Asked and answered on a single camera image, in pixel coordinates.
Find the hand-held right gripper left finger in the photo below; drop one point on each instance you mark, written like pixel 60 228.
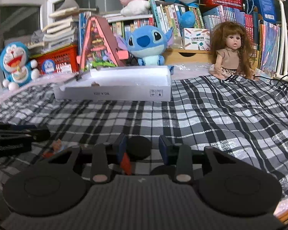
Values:
pixel 121 149

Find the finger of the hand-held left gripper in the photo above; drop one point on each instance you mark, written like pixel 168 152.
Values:
pixel 38 135
pixel 14 125

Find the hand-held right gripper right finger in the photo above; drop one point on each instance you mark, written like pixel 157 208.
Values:
pixel 163 152

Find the black round disc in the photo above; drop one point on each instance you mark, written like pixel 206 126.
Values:
pixel 139 147

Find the white cardboard box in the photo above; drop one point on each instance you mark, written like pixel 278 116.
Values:
pixel 110 92

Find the blue hair clip orange teeth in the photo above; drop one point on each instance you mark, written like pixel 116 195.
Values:
pixel 58 145

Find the black white plaid blanket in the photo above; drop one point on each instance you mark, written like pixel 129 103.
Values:
pixel 206 115

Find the blue cat plush toy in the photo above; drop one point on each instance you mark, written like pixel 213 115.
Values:
pixel 14 60

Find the black binder clip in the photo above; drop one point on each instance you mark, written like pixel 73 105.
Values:
pixel 78 77

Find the red plastic crate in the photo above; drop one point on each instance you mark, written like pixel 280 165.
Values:
pixel 64 57

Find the grey cloth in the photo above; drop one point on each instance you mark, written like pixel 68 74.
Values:
pixel 36 37

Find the wooden drawer box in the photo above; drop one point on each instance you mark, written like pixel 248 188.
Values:
pixel 189 56

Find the pink triangular miniature house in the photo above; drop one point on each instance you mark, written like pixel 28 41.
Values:
pixel 99 52

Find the stack of books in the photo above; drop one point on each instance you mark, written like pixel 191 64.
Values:
pixel 60 28

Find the blue alien plush toy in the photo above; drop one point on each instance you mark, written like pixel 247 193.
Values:
pixel 144 40

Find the brown haired doll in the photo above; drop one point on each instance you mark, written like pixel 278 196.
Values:
pixel 228 55

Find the white patterned box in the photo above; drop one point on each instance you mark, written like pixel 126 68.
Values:
pixel 196 39

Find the row of thin picture books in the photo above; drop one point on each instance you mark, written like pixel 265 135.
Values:
pixel 270 45

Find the row of shelved books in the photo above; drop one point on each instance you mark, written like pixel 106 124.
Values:
pixel 230 16

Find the white metal rack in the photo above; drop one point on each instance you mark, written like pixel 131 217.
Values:
pixel 282 40

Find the blue cardboard box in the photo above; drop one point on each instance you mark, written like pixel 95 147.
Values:
pixel 262 2

